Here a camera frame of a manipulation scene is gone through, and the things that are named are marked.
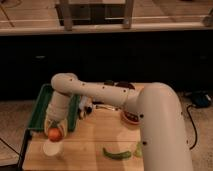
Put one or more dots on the green chili pepper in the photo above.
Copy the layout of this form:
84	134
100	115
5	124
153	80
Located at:
117	156

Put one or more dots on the dark brown bowl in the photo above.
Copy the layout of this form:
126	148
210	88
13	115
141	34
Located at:
119	84

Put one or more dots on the green plastic cup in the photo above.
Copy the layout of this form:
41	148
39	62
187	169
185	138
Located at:
138	150

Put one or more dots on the wooden frame stand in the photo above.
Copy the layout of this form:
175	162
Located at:
90	14

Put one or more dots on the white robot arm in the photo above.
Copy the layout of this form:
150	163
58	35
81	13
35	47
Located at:
162	127

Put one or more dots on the blue black device on floor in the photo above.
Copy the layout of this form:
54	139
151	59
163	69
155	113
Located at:
201	99

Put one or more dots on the orange bowl with dark fruit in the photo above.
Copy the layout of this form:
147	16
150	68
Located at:
130	118

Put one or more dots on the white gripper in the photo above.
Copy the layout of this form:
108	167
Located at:
57	110

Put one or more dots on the dark metal spoon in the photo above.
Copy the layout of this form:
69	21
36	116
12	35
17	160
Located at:
108	107

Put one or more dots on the green plastic tray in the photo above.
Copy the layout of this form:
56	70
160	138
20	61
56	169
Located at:
36	122

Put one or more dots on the small white toy figure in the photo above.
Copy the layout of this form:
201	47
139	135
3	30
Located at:
85	107

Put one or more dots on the orange red apple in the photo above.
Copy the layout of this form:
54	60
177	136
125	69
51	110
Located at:
54	135

